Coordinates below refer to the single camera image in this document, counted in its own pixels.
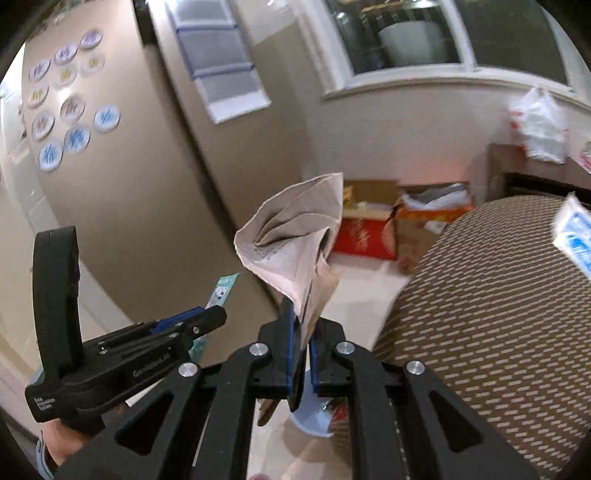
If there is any teal snack wrapper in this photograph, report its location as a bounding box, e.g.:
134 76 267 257
189 273 239 364

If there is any newspaper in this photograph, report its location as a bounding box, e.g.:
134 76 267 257
233 173 344 411

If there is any light blue trash bin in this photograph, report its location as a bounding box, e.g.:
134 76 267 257
290 370 335 439

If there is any person left hand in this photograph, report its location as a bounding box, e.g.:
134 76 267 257
42 419 94 467

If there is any brown dotted tablecloth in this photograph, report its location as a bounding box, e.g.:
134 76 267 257
373 196 590 479

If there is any beige refrigerator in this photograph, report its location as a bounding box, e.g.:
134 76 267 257
0 0 325 370

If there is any red gift box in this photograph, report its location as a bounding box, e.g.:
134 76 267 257
332 180 400 261

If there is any brown cardboard box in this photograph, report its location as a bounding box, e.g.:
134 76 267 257
394 183 473 275

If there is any white blue plastic bag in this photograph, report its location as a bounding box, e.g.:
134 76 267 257
552 193 591 279

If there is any white blue paper on fridge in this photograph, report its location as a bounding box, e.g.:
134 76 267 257
166 0 271 124

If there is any dark wooden cabinet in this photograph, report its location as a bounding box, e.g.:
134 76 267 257
486 144 590 208

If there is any white framed window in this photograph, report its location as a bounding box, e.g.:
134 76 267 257
290 1 590 108

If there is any white plastic bag on cabinet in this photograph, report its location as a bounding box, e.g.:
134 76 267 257
509 86 569 165

